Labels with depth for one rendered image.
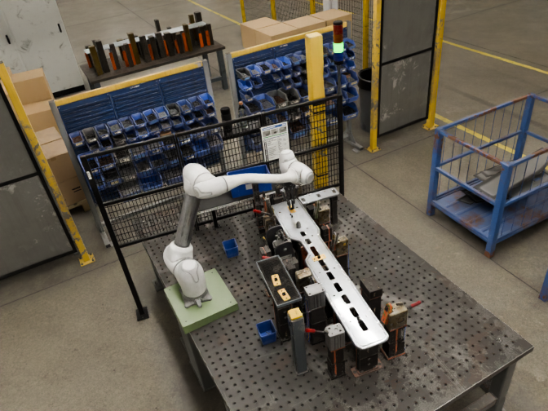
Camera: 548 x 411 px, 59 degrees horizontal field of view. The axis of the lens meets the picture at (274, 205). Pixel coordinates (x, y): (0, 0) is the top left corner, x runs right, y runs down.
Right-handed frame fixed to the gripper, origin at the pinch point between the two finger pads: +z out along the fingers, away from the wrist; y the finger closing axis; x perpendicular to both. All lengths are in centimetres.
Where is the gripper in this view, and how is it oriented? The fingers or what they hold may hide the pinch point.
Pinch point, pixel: (291, 204)
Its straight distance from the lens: 330.5
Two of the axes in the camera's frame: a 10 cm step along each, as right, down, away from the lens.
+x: -3.3, -5.3, 7.8
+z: 0.9, 8.1, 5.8
